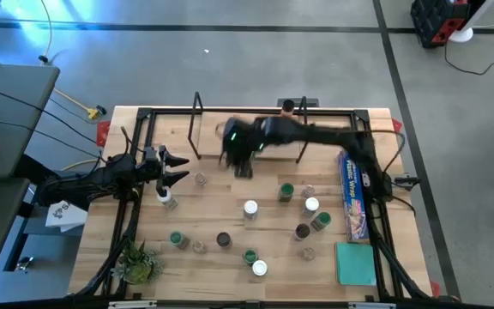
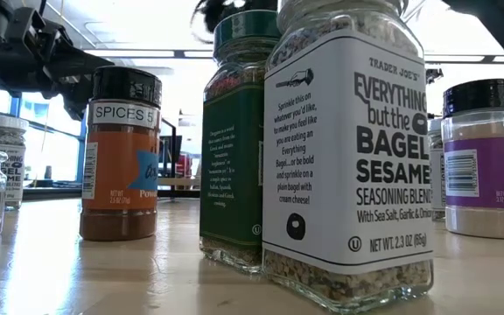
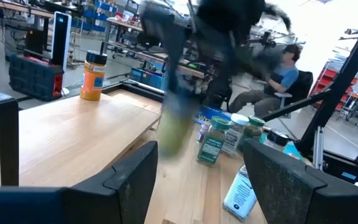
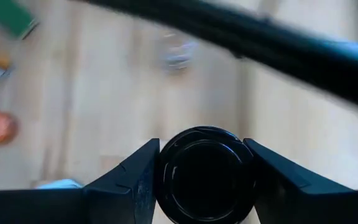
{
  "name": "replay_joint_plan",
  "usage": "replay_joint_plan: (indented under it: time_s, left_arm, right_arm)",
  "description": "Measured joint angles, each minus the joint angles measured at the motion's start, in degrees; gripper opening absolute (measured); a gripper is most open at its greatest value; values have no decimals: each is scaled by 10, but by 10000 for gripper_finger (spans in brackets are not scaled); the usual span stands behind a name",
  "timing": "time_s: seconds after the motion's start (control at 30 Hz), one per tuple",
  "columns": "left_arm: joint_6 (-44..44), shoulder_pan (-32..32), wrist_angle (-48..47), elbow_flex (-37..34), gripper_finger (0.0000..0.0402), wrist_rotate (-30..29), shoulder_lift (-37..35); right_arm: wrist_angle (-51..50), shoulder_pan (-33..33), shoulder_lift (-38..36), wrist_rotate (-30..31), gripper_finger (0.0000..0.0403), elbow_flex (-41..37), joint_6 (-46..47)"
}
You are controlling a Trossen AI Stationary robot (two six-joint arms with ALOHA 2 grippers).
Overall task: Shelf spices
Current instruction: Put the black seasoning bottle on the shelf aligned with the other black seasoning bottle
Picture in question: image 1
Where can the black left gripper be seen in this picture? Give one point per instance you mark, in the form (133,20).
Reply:
(153,166)

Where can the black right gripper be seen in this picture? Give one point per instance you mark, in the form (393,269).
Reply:
(240,135)

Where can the black-lid jar rust spice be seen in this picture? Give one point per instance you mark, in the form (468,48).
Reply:
(224,239)

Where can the black-lid jar purple label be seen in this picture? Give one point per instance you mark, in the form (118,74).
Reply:
(302,231)

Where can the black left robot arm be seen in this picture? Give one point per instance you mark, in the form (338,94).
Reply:
(101,178)

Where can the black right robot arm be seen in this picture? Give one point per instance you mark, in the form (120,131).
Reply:
(328,135)

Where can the black-lid jar orange spice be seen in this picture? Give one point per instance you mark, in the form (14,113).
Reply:
(288,106)

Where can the red table clamp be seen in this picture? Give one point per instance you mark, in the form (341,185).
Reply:
(102,133)
(435,288)
(396,125)

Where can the black power plug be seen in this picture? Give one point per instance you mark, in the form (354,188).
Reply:
(100,110)

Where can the green potted succulent plant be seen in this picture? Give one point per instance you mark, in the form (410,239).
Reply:
(137,266)

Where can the white printed box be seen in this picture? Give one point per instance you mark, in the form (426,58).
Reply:
(64,214)

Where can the blue plastic wrap box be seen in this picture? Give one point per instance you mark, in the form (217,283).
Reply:
(354,201)

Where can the teal square pad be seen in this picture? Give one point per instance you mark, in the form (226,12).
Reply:
(355,264)

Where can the small metal clip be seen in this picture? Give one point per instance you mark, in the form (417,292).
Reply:
(24,264)

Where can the black red tool case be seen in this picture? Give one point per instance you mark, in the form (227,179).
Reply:
(433,17)

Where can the white stand base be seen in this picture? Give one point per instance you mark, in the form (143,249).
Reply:
(461,35)

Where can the wooden shelf black metal frame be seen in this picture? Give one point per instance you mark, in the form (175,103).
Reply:
(208,143)

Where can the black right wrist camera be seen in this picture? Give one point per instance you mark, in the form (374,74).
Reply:
(244,169)

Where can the black metal table frame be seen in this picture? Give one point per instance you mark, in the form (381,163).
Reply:
(165,111)

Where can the silver metal bracket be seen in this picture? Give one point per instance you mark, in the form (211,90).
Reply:
(132,304)
(371,305)

